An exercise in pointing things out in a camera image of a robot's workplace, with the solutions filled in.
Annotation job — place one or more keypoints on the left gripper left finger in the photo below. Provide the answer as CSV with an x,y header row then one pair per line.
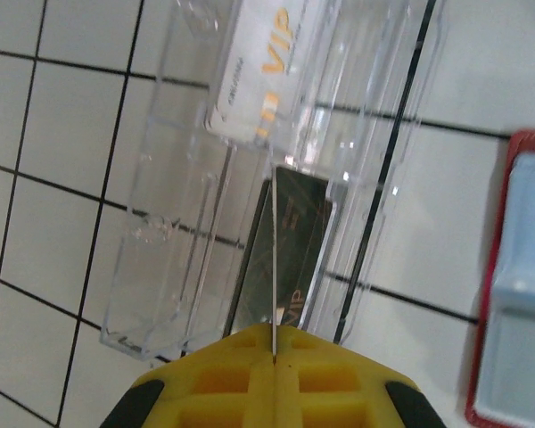
x,y
223,356

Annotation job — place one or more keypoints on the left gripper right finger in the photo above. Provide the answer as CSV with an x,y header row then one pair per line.
x,y
321,361

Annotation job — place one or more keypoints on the thin plastic card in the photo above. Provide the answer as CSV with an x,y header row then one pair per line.
x,y
273,245

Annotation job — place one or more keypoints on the black VIP card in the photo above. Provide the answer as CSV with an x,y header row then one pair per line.
x,y
298,232

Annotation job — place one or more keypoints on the clear acrylic tray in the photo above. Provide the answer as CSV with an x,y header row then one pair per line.
x,y
169,223

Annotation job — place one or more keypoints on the red card holder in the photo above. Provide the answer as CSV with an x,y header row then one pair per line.
x,y
517,267

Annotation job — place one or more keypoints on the white VIP card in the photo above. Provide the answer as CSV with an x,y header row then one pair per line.
x,y
249,67

